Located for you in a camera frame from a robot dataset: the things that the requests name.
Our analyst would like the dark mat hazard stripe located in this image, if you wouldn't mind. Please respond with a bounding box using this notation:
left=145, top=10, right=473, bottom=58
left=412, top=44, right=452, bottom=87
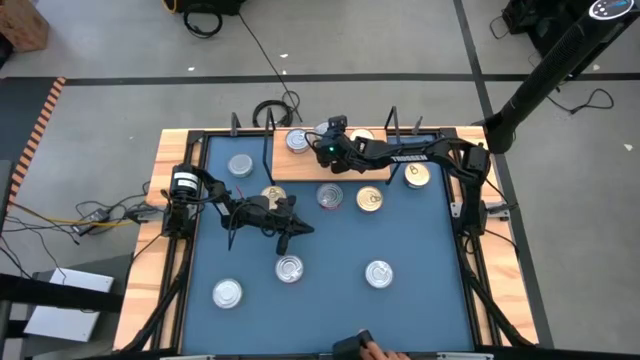
left=0, top=76, right=68, bottom=201

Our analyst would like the yellow floor cable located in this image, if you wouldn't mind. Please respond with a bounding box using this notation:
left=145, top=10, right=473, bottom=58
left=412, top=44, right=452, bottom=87
left=7, top=202, right=136, bottom=227

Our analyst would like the black equipment case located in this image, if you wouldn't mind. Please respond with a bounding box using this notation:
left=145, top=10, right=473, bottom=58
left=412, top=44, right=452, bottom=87
left=162, top=0, right=247, bottom=15

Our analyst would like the wooden shelf black wire frame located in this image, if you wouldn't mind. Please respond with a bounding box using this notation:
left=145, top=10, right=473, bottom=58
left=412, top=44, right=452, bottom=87
left=263, top=104, right=404, bottom=187

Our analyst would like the black hand-held device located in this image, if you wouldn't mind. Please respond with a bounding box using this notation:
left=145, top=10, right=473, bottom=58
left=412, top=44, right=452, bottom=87
left=331, top=328, right=375, bottom=360

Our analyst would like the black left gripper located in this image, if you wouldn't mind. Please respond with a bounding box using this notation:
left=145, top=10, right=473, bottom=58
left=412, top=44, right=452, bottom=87
left=239, top=195, right=315, bottom=256

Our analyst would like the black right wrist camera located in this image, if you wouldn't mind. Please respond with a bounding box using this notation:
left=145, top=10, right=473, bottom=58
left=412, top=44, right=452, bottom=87
left=327, top=114, right=350, bottom=135

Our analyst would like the black floor equipment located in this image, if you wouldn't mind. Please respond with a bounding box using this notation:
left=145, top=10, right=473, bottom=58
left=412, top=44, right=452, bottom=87
left=489, top=0, right=591, bottom=56

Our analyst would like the blue table mat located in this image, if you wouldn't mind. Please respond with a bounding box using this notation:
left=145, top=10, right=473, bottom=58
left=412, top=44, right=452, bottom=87
left=182, top=133, right=475, bottom=354

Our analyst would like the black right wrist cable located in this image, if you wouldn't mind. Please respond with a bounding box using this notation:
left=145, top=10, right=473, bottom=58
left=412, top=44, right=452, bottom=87
left=304, top=132, right=326, bottom=161

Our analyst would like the long black floor cable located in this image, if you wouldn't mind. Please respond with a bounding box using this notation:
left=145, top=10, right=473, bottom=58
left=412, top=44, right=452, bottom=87
left=238, top=12, right=304, bottom=124

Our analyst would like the metal table clamp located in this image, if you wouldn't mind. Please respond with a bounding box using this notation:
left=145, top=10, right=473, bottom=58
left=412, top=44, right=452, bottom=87
left=487, top=202, right=514, bottom=221

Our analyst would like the black metal beam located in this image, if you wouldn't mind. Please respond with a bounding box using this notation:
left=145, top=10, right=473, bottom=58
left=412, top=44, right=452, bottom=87
left=0, top=273, right=125, bottom=314

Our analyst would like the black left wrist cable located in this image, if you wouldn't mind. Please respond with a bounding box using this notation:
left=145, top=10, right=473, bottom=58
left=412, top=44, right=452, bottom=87
left=227, top=199, right=266, bottom=251

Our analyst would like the black tower fan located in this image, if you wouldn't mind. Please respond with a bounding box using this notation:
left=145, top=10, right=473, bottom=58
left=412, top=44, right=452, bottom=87
left=482, top=0, right=640, bottom=155

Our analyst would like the black coiled floor cable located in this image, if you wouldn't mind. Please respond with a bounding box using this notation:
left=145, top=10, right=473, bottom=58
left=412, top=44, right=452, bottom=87
left=182, top=8, right=225, bottom=40
left=252, top=89, right=301, bottom=129

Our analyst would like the red albacore tuna can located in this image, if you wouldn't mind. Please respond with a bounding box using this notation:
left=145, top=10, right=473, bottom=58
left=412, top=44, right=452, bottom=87
left=364, top=259, right=395, bottom=290
left=285, top=128, right=311, bottom=154
left=316, top=182, right=345, bottom=210
left=274, top=254, right=305, bottom=285

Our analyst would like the black power adapter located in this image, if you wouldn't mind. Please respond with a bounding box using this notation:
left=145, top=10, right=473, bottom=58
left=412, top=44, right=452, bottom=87
left=72, top=208, right=112, bottom=236

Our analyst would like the thin black floor cable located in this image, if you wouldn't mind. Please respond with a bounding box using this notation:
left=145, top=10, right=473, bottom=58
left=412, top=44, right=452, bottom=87
left=547, top=87, right=615, bottom=116

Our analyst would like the person's hand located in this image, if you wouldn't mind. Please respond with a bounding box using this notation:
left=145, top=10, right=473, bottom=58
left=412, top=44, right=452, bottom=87
left=358, top=342, right=411, bottom=360

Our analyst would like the brown wooden box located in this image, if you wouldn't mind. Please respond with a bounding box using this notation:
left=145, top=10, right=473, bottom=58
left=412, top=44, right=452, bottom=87
left=0, top=0, right=51, bottom=54

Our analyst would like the white flat box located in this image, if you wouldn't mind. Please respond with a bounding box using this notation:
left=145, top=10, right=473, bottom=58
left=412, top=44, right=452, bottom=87
left=23, top=267, right=115, bottom=344

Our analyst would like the black table frame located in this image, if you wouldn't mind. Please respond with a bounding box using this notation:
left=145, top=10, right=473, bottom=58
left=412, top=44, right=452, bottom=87
left=119, top=127, right=539, bottom=360

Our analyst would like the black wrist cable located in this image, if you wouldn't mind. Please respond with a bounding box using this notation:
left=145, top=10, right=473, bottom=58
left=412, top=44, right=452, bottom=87
left=227, top=199, right=266, bottom=251
left=304, top=132, right=326, bottom=161

